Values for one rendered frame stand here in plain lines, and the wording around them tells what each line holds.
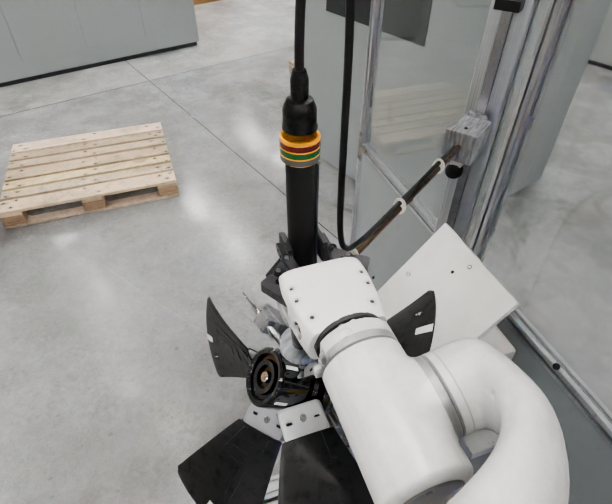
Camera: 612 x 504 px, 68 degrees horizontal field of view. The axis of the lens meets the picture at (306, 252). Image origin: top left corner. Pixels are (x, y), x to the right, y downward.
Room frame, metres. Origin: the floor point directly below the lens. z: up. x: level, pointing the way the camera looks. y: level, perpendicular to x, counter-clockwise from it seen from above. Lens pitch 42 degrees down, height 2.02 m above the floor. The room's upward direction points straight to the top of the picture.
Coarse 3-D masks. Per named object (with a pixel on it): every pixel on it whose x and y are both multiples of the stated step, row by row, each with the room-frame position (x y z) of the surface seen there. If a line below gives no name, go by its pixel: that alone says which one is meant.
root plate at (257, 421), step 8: (256, 408) 0.49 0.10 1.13; (248, 416) 0.48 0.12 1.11; (256, 416) 0.48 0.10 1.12; (264, 416) 0.48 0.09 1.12; (272, 416) 0.48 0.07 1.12; (256, 424) 0.47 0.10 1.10; (264, 424) 0.47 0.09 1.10; (272, 424) 0.47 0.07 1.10; (264, 432) 0.46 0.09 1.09; (272, 432) 0.46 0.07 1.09; (280, 432) 0.46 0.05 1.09
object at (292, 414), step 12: (288, 408) 0.45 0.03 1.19; (300, 408) 0.46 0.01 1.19; (312, 408) 0.46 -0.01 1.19; (288, 420) 0.43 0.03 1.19; (300, 420) 0.43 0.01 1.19; (312, 420) 0.43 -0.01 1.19; (324, 420) 0.43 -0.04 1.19; (288, 432) 0.41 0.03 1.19; (300, 432) 0.41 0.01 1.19; (312, 432) 0.41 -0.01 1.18
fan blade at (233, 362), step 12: (216, 312) 0.74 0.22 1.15; (216, 324) 0.72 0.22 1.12; (216, 336) 0.72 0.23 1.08; (228, 336) 0.67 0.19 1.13; (216, 348) 0.71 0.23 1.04; (228, 348) 0.67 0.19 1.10; (240, 348) 0.63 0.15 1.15; (216, 360) 0.70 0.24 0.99; (228, 360) 0.67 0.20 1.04; (240, 360) 0.63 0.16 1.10; (228, 372) 0.67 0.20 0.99; (240, 372) 0.64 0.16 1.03
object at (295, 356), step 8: (288, 328) 0.46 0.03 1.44; (288, 336) 0.44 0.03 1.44; (280, 344) 0.43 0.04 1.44; (288, 344) 0.43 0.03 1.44; (288, 352) 0.41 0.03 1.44; (296, 352) 0.41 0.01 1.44; (304, 352) 0.41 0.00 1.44; (288, 360) 0.41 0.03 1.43; (296, 360) 0.40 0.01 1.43; (304, 360) 0.40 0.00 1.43; (312, 360) 0.40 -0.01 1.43
